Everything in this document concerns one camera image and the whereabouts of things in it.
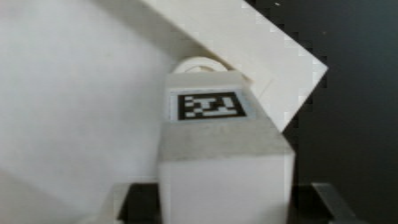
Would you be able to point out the white square tabletop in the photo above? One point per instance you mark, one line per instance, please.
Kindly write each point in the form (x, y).
(87, 52)

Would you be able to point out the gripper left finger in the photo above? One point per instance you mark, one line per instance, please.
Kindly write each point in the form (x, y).
(132, 204)

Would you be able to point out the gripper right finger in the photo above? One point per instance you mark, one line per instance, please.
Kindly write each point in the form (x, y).
(318, 206)

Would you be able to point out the white table leg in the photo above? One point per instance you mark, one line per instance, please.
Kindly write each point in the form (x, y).
(224, 156)

